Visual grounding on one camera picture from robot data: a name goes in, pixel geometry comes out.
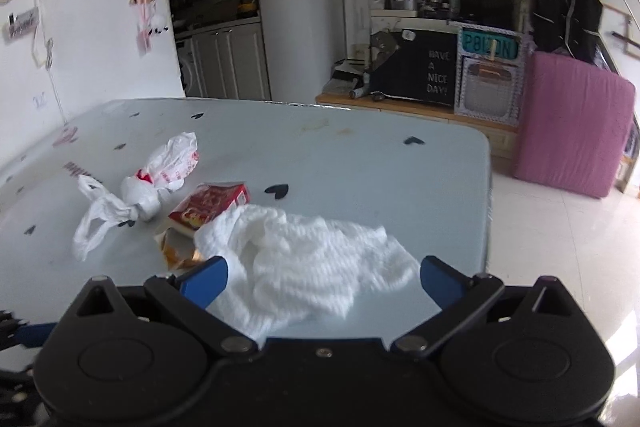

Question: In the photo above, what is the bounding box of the white paper towel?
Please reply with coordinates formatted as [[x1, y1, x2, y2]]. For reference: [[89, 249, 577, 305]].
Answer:
[[194, 204, 419, 339]]

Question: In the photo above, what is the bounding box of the red gold cigarette pack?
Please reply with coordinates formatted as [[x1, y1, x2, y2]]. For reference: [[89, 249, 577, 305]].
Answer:
[[154, 183, 250, 271]]

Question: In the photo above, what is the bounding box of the white plastic shopping bag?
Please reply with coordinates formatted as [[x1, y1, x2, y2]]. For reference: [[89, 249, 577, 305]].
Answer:
[[72, 132, 200, 261]]

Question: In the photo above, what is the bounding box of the black vest on hanger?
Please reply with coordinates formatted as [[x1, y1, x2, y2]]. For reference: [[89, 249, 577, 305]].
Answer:
[[532, 0, 603, 63]]

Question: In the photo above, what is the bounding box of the pink folded mattress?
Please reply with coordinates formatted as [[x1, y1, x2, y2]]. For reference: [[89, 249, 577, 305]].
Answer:
[[512, 52, 636, 198]]

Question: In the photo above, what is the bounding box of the poison sign pegboard crate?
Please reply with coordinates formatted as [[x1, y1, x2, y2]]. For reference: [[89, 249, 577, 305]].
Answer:
[[454, 24, 525, 127]]

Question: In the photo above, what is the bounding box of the black have a nice day board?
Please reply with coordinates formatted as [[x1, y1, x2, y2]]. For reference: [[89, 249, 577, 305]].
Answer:
[[369, 29, 458, 108]]

